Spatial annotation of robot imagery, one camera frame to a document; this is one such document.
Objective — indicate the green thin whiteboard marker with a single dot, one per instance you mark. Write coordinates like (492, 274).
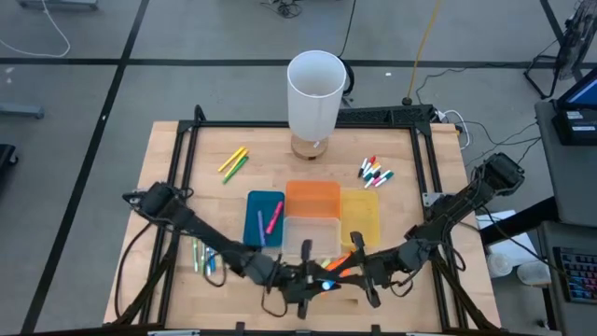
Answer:
(203, 261)
(195, 256)

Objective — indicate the orange plastic bin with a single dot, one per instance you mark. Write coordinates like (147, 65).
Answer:
(312, 198)

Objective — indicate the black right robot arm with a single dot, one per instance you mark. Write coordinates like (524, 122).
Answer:
(457, 205)

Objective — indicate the yellow cap mini marker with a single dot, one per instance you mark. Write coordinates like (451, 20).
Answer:
(375, 166)

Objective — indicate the silver frame bracket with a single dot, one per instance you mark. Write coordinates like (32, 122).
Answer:
(426, 200)

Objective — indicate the red cap mini marker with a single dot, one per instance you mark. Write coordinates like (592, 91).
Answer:
(371, 161)

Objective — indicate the green highlighter pen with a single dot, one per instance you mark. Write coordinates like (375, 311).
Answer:
(235, 170)

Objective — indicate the backlit keyboard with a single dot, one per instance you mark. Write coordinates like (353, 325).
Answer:
(580, 275)

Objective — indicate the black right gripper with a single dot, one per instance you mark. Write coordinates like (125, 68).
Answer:
(378, 268)

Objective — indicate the pink thick marker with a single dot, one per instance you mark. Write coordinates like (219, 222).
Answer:
(274, 218)

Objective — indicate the computer monitor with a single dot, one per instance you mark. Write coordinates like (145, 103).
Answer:
(583, 93)

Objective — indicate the grey furniture foot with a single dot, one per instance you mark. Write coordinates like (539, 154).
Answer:
(21, 111)

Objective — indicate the yellow highlighter pen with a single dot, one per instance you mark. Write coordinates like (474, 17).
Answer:
(237, 163)
(231, 159)

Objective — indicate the white lamp with wooden base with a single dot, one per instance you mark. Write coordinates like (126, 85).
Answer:
(315, 102)

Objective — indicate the black fan stand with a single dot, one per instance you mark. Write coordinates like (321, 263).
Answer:
(578, 28)

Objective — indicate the pink cap mini marker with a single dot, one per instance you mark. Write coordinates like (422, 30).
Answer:
(374, 182)

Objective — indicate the white paper sheet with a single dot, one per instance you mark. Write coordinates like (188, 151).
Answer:
(508, 242)

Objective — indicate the green cap mini marker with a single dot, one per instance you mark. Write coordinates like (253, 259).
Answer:
(387, 177)

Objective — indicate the purple thick marker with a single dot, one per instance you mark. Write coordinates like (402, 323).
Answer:
(261, 228)

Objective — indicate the grey furniture base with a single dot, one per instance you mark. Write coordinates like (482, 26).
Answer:
(56, 4)

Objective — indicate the blue thin whiteboard marker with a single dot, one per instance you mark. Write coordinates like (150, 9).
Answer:
(212, 262)

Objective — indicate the black cap mini marker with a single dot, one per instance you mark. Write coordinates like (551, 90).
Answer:
(377, 173)
(362, 169)

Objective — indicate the yellow plastic bin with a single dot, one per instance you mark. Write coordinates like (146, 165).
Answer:
(360, 217)

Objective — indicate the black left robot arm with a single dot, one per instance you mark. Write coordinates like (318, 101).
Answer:
(196, 224)

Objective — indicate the blue thick marker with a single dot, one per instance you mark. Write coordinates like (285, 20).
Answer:
(329, 284)

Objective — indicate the clear plastic cup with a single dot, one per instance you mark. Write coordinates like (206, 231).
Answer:
(534, 274)
(499, 265)

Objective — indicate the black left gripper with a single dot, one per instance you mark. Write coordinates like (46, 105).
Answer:
(294, 282)

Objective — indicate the clear plastic bin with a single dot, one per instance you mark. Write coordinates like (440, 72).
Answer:
(322, 233)

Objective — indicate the teal cap mini marker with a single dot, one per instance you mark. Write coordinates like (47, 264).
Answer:
(368, 177)

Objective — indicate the black device box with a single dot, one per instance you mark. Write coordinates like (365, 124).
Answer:
(576, 135)

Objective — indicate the brown thin whiteboard marker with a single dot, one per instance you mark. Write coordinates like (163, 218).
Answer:
(208, 263)

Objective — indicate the black metal bar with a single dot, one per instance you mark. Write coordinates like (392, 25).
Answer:
(517, 223)

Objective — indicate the black aluminium table frame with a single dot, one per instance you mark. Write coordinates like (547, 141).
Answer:
(233, 124)

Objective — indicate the black table edge clip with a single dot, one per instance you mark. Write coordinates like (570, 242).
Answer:
(376, 329)
(240, 326)

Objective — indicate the teal plastic bin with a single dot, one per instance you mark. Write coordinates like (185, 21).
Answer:
(254, 210)

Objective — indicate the grey desk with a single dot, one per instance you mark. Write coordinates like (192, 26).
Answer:
(559, 317)

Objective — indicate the light green thick marker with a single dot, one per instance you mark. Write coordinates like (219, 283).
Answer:
(325, 263)

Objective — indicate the black perforated electronics box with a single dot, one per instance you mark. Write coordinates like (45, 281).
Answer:
(387, 114)

